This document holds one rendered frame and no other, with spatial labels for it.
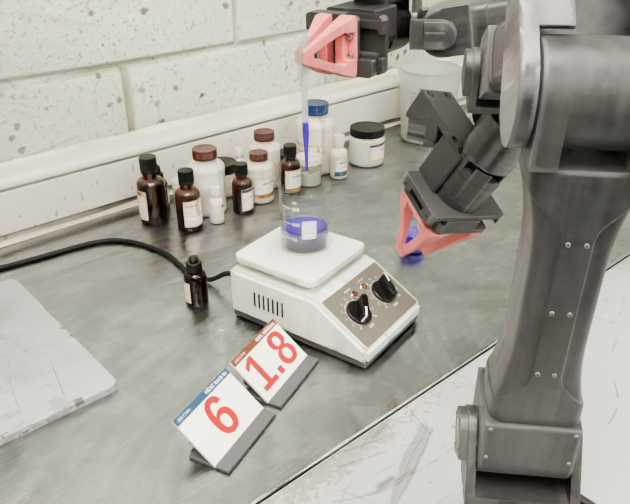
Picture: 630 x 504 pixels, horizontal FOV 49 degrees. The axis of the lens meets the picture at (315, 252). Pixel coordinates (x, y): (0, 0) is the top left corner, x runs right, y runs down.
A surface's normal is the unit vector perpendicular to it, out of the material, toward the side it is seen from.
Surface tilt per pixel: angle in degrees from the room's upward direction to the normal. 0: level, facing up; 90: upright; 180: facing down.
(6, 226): 90
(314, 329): 90
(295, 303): 90
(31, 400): 0
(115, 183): 90
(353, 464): 0
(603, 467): 0
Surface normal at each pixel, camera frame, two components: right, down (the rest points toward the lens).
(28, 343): 0.00, -0.88
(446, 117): 0.40, -0.61
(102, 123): 0.67, 0.36
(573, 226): -0.11, 0.52
